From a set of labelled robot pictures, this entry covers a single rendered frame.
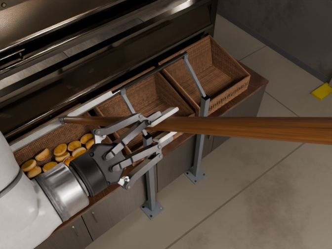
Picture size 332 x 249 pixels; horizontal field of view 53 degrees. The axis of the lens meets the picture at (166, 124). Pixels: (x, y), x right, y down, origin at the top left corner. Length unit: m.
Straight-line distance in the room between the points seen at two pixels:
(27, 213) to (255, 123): 0.36
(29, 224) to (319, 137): 0.42
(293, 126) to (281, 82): 3.43
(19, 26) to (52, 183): 1.36
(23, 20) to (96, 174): 1.36
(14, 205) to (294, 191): 2.65
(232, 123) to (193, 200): 2.32
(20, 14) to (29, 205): 1.40
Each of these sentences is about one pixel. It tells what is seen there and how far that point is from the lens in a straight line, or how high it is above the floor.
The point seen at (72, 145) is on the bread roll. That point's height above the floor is 0.64.
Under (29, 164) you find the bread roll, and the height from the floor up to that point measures 0.71.
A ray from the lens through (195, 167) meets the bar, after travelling 2.77.
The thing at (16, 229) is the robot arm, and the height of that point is 2.00.
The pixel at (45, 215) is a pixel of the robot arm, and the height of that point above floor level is 1.99.
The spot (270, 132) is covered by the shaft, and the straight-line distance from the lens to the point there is 0.43.
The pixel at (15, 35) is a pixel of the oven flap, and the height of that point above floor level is 1.50.
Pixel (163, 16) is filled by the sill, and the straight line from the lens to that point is 2.43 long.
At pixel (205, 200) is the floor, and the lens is 2.80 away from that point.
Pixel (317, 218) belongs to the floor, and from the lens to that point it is 2.96.
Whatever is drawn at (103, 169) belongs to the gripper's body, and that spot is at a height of 1.97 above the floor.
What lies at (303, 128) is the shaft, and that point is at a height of 2.19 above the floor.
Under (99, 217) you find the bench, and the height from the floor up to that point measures 0.37.
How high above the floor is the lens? 2.48
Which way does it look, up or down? 50 degrees down
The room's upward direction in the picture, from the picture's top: straight up
